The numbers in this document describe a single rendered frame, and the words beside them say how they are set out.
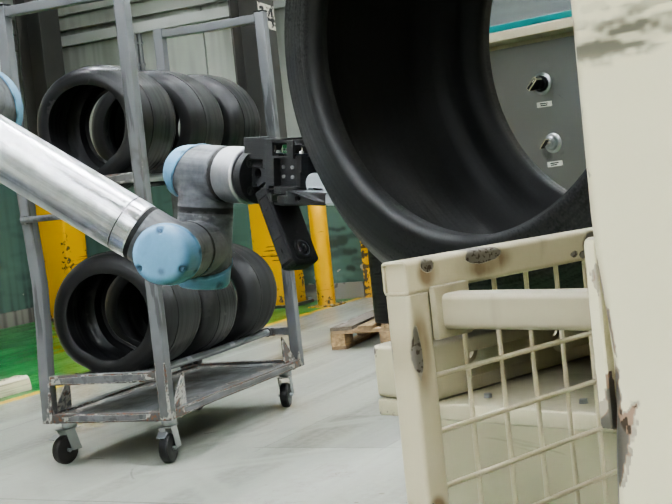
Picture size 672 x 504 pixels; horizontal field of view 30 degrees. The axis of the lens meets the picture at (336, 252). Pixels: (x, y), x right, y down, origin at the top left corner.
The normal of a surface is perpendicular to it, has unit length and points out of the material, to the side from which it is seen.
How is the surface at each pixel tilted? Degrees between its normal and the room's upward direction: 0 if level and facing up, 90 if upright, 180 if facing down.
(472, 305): 90
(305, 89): 91
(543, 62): 90
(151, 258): 90
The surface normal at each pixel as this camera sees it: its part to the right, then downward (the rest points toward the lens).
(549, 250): 0.69, -0.04
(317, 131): -0.81, 0.18
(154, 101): 0.80, -0.36
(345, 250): -0.45, 0.09
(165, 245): -0.19, 0.07
